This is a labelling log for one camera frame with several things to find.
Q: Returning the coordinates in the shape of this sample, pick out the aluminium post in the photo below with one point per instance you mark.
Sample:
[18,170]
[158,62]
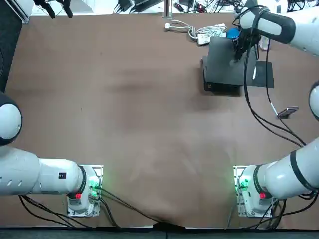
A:
[168,10]

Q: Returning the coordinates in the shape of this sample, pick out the black mouse pad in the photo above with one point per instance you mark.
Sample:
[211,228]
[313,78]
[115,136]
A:
[263,74]

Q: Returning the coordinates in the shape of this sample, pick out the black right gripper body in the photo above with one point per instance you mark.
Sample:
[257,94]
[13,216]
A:
[246,37]

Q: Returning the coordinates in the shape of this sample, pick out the black dongle red light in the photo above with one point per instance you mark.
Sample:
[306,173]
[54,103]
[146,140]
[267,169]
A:
[178,6]
[202,10]

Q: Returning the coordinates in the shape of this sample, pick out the white computer mouse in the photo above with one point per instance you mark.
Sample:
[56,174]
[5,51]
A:
[254,72]

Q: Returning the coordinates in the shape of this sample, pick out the white power strip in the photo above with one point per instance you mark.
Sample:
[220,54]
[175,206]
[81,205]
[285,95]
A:
[211,31]

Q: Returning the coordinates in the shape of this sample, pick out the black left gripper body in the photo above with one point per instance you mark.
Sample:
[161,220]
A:
[47,2]

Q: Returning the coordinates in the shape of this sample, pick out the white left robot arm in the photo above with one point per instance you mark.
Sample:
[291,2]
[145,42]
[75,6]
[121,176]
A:
[49,176]

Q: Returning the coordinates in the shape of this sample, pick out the blue desk lamp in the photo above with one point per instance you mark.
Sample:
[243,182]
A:
[233,33]

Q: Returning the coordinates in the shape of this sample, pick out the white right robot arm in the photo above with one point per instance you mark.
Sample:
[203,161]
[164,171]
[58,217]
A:
[279,179]

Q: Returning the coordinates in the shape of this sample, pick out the grey laptop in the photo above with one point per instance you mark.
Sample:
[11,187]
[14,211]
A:
[224,64]

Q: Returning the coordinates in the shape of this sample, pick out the grey power adapter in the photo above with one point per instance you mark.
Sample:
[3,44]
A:
[144,2]

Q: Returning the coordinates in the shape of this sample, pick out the black power adapter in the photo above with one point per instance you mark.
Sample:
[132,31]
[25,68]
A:
[124,3]

